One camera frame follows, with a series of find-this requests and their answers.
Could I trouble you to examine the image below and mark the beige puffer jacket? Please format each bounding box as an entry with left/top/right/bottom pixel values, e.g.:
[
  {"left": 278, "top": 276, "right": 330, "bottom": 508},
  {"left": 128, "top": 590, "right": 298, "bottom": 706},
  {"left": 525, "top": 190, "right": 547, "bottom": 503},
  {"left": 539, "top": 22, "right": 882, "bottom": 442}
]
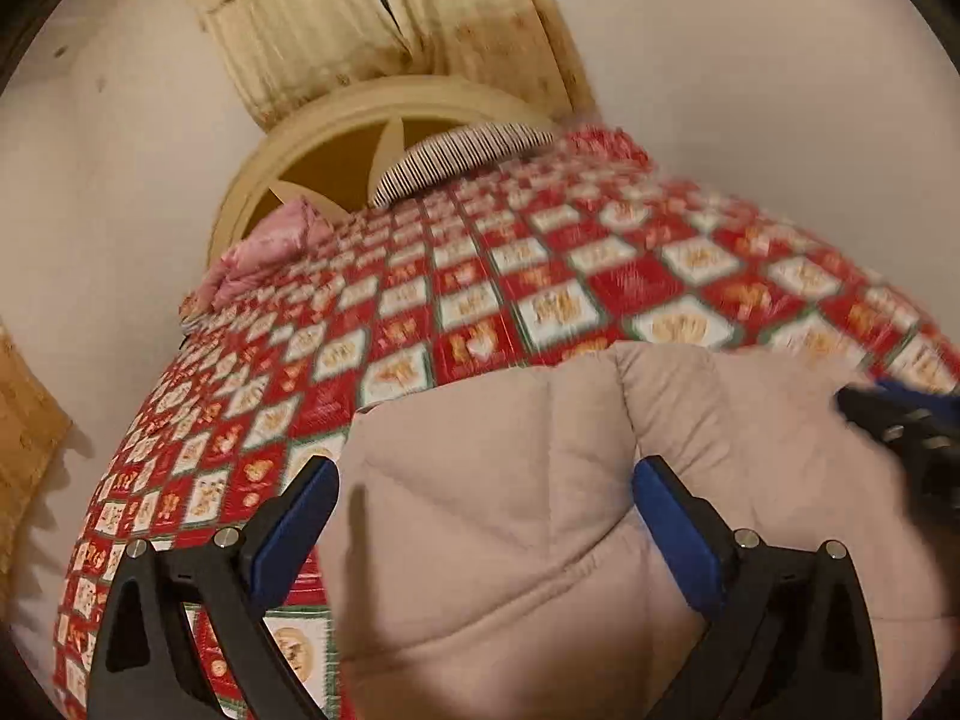
[{"left": 319, "top": 343, "right": 958, "bottom": 718}]

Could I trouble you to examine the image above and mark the brown wooden furniture piece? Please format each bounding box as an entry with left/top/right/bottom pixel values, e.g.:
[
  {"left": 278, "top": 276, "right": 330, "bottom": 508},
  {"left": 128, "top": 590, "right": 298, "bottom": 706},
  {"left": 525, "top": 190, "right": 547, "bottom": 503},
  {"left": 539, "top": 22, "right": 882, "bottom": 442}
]
[{"left": 0, "top": 327, "right": 71, "bottom": 595}]

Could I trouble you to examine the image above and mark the red patchwork teddy bear quilt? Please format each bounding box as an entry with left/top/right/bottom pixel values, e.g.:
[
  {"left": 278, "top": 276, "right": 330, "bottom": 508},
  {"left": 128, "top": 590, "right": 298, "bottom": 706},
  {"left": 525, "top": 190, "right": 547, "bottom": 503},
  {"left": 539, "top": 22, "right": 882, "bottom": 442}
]
[{"left": 53, "top": 128, "right": 958, "bottom": 718}]

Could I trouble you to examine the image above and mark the pink folded blanket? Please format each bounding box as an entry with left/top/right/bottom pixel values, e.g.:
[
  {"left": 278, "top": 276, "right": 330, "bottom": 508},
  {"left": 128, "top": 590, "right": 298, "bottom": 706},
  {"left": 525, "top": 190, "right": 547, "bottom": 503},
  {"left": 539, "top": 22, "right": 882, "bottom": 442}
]
[{"left": 192, "top": 199, "right": 335, "bottom": 314}]

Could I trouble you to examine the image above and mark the striped pillow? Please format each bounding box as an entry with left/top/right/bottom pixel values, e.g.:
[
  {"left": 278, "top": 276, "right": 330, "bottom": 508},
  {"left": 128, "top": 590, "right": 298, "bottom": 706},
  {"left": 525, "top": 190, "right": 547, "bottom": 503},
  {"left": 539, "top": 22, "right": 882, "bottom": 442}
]
[{"left": 368, "top": 122, "right": 556, "bottom": 210}]

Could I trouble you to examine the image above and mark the cream wooden headboard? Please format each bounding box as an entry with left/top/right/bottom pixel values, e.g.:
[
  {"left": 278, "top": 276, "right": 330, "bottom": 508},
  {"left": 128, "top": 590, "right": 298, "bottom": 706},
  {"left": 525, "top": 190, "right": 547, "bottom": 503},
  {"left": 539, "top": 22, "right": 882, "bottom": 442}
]
[{"left": 206, "top": 76, "right": 558, "bottom": 262}]

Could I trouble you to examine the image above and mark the yellow patterned curtain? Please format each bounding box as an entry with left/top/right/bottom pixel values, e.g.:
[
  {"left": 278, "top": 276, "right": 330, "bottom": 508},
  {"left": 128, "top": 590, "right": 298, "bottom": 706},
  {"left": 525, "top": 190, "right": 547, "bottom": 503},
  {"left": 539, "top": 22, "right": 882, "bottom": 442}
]
[{"left": 192, "top": 0, "right": 596, "bottom": 130}]

